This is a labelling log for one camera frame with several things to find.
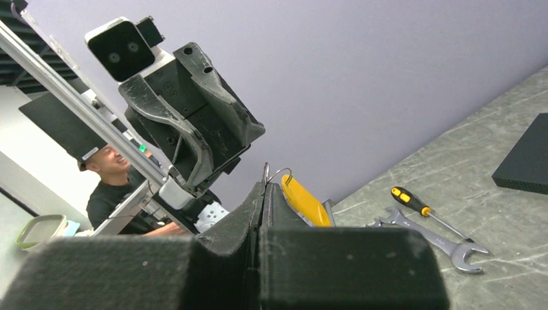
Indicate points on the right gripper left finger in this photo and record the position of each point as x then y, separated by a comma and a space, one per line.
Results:
211, 270

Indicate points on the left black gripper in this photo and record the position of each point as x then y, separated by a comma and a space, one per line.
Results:
188, 112

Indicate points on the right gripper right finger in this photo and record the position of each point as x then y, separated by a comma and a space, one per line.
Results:
303, 267

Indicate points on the yellow tag key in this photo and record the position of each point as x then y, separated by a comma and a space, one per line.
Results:
306, 206

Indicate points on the smiling person in black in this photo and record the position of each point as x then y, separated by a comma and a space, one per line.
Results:
118, 179

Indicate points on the yellow black screwdriver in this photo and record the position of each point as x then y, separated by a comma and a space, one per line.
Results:
406, 198

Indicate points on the silver open-end wrench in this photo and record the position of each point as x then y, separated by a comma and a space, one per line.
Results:
457, 252

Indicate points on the green rimmed container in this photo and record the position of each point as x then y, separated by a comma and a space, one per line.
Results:
40, 230

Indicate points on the black flat box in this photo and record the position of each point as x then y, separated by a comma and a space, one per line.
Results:
525, 166

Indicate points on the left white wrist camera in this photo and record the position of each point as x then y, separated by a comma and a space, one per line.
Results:
125, 48

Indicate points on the aluminium frame rail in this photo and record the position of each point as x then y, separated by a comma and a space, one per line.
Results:
158, 184

